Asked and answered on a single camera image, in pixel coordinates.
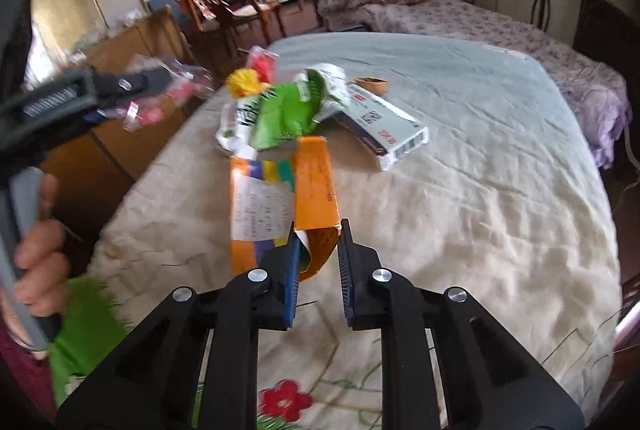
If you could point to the crumpled white plastic bags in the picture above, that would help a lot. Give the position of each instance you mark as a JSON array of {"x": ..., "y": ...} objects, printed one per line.
[{"x": 105, "y": 35}]

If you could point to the yellow crumpled wrapper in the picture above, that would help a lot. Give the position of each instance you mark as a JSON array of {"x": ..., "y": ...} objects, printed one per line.
[{"x": 244, "y": 83}]

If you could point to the person's left hand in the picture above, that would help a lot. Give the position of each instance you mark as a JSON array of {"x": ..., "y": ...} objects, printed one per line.
[{"x": 42, "y": 245}]

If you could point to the person's left forearm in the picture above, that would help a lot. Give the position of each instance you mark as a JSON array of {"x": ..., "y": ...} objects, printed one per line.
[{"x": 22, "y": 380}]

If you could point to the purple floral bedsheet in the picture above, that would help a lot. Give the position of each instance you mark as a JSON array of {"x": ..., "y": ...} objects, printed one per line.
[{"x": 500, "y": 40}]

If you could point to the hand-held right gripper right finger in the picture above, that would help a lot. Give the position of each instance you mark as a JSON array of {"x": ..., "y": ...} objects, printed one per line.
[{"x": 345, "y": 282}]

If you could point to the white green food bag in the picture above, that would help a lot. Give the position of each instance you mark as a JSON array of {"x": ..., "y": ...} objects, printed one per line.
[{"x": 280, "y": 115}]

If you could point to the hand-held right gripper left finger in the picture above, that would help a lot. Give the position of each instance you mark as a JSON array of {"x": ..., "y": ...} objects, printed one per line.
[{"x": 292, "y": 282}]

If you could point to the orange cardboard box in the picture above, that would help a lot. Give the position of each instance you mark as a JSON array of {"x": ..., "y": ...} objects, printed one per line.
[{"x": 312, "y": 185}]

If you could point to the wooden armchair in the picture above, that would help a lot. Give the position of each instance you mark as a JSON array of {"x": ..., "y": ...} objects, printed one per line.
[{"x": 250, "y": 10}]

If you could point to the white barcode box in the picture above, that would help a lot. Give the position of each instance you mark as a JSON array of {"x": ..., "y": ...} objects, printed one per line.
[{"x": 385, "y": 125}]

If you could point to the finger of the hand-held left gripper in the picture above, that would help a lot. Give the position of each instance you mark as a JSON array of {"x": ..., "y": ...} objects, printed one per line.
[
  {"x": 117, "y": 103},
  {"x": 140, "y": 79}
]

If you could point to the wooden cabinet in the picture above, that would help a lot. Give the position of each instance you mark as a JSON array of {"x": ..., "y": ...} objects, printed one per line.
[{"x": 125, "y": 75}]

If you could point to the blue chair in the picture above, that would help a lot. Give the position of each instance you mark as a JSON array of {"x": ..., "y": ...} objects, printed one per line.
[{"x": 161, "y": 3}]

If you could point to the black metal coat rack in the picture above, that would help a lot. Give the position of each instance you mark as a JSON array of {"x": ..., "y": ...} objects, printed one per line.
[{"x": 542, "y": 5}]

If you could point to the carved back wooden chair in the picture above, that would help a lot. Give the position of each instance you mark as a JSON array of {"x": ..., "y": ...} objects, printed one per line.
[{"x": 202, "y": 18}]

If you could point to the clear red plastic wrapper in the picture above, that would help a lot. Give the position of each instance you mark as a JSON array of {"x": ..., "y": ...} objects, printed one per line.
[{"x": 170, "y": 103}]

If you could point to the plastic bag with red item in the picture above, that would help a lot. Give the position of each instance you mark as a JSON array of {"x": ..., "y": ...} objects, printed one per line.
[{"x": 262, "y": 64}]

